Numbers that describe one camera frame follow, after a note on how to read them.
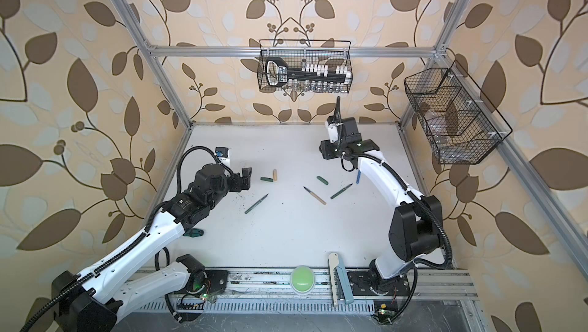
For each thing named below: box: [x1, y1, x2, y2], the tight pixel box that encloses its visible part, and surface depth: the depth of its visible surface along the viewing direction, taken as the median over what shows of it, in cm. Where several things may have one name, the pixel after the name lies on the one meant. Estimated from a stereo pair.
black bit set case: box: [264, 56, 351, 88], surface depth 84 cm
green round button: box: [290, 265, 316, 296], surface depth 75 cm
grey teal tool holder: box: [327, 252, 355, 307], surface depth 74 cm
